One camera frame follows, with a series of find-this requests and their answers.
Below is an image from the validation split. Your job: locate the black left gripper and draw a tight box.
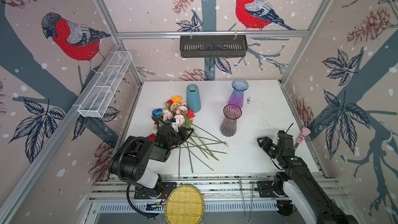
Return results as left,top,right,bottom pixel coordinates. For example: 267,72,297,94
166,127,194,149

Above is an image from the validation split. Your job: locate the pink carnation flower stem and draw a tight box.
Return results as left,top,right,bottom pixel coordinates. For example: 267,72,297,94
175,114,218,161

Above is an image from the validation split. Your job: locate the blue rose flower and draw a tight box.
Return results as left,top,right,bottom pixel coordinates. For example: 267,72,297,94
152,108,163,116

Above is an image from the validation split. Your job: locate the smoky pink glass vase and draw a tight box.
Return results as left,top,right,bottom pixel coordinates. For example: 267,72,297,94
220,104,242,137

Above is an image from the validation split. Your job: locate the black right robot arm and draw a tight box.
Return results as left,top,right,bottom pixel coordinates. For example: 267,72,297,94
257,130,358,224

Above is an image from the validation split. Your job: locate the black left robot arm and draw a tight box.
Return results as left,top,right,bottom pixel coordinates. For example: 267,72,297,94
108,124,194,199

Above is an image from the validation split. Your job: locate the teal ceramic vase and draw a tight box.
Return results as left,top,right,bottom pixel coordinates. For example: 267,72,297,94
187,84,201,113

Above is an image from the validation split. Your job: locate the blue purple glass vase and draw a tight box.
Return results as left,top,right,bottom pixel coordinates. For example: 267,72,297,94
228,79,249,108

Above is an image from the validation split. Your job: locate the pink silicone spatula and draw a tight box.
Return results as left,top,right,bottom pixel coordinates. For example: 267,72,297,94
294,127,311,149

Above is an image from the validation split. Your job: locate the orange rose flower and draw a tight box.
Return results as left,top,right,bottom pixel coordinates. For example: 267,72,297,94
172,96,182,103

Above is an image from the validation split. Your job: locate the yellow woven round mat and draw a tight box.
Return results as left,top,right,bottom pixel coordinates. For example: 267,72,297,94
165,184,205,224

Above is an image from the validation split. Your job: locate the white mesh wall shelf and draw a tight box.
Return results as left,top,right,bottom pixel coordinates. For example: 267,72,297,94
78,51,132,118

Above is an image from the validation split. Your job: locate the black hanging wire basket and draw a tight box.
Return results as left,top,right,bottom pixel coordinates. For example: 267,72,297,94
180,35,248,58

